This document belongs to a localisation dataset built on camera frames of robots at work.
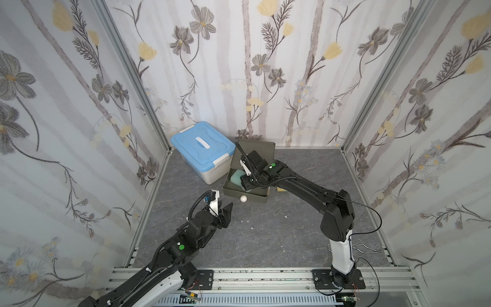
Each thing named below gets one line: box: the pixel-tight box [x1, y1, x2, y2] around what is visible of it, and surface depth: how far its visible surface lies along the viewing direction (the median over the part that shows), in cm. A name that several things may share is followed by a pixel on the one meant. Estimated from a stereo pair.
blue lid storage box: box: [170, 120, 236, 185], surface depth 100 cm
